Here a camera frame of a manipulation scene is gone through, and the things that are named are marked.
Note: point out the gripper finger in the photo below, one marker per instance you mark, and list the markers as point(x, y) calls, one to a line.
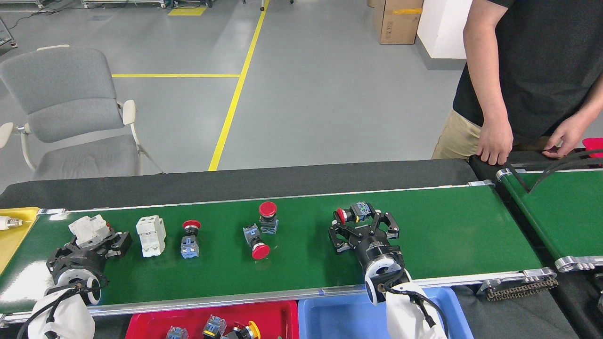
point(344, 235)
point(118, 244)
point(388, 228)
point(62, 256)

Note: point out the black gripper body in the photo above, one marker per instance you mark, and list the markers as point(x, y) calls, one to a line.
point(82, 261)
point(377, 248)

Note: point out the white circuit breaker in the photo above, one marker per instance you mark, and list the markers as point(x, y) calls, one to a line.
point(150, 235)
point(89, 228)

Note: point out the red push button switch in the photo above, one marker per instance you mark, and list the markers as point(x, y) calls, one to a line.
point(260, 251)
point(191, 225)
point(267, 208)
point(362, 208)

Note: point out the yellow push button switch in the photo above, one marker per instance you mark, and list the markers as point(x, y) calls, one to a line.
point(253, 328)

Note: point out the person's left forearm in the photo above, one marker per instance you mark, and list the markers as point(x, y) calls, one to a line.
point(592, 106)

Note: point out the person's right forearm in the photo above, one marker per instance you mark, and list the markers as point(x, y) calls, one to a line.
point(490, 94)

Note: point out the long green conveyor belt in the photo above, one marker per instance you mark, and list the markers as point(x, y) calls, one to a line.
point(447, 235)

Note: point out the short green conveyor belt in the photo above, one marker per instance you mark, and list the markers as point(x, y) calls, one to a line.
point(565, 212)

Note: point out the red parts tray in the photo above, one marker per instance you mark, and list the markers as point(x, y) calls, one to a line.
point(593, 143)

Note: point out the person's right hand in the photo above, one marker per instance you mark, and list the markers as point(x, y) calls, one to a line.
point(494, 141)

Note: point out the person's left hand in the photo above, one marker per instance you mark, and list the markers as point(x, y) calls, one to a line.
point(570, 136)

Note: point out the yellow pad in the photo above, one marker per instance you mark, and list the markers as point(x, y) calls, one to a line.
point(9, 245)

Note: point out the white nozzle with metal tip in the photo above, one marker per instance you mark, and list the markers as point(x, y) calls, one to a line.
point(5, 222)

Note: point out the blue plastic bin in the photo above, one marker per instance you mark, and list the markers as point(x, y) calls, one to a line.
point(339, 320)

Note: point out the red plastic bin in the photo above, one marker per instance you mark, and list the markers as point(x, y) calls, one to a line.
point(150, 329)

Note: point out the grey office chair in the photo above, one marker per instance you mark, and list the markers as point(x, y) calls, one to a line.
point(61, 89)

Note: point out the brown cardboard box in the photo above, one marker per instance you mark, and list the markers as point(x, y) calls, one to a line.
point(400, 23)

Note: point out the person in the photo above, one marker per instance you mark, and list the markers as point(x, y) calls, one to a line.
point(532, 70)

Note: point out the black guide bracket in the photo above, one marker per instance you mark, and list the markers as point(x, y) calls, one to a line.
point(520, 181)

